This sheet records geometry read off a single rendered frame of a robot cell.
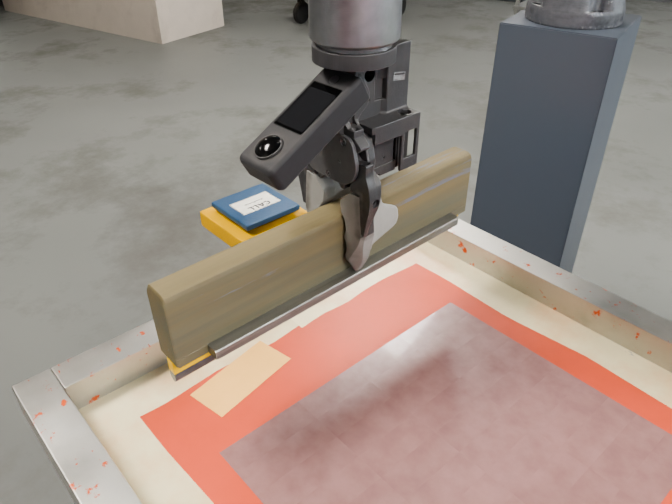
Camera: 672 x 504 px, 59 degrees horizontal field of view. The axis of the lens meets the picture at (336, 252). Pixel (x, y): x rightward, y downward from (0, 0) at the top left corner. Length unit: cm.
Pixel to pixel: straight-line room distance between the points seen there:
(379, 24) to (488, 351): 39
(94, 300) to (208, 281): 198
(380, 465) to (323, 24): 39
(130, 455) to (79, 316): 181
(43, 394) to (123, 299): 179
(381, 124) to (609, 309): 37
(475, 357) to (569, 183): 48
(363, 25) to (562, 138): 63
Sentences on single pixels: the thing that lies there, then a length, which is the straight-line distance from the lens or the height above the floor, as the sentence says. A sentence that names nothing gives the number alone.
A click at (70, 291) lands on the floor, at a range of 255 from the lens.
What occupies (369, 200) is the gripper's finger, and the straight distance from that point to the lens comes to 52.
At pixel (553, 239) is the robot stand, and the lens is 114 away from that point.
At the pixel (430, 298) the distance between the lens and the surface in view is 77.
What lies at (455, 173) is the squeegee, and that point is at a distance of 67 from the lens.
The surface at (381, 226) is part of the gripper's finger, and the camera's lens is 57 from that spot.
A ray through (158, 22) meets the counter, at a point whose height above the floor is 18.
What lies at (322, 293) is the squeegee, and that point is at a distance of 56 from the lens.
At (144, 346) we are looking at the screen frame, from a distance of 67.
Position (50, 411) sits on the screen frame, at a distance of 64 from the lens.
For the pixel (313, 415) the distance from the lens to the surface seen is 62.
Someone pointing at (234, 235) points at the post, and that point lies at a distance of 90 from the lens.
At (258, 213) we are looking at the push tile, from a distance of 91.
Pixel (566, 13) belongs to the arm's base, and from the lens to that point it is 103.
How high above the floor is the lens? 143
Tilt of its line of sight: 34 degrees down
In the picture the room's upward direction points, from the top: straight up
